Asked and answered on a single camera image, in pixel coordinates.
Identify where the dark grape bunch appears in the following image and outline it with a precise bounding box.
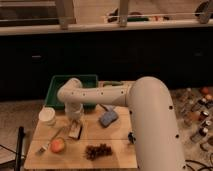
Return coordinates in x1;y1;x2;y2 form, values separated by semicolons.
85;144;112;160

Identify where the green plastic tray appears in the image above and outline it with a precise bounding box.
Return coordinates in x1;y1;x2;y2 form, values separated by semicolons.
44;74;99;111

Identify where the green handled tool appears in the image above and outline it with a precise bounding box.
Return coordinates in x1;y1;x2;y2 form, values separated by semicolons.
103;81;123;87

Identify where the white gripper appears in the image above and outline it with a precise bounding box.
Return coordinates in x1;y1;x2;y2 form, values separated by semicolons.
65;103;83;120

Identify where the wooden board eraser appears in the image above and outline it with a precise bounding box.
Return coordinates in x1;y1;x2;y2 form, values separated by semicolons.
68;121;82;139

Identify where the black chair frame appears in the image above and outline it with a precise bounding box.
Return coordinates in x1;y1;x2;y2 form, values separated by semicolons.
0;126;25;171

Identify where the blue grey sponge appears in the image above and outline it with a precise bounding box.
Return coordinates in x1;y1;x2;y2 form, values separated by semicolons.
99;110;118;127

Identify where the dark bowl with items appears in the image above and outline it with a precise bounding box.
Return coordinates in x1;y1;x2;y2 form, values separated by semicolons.
128;132;136;144

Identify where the white plastic cup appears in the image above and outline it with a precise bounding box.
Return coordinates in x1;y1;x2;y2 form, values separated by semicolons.
39;107;56;126

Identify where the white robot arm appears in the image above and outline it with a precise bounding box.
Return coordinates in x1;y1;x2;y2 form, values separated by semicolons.
57;76;187;171

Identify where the orange peach fruit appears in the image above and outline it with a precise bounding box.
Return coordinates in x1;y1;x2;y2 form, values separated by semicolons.
50;138;65;153

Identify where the metal fork wooden handle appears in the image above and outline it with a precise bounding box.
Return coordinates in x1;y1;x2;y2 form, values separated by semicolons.
35;125;69;156

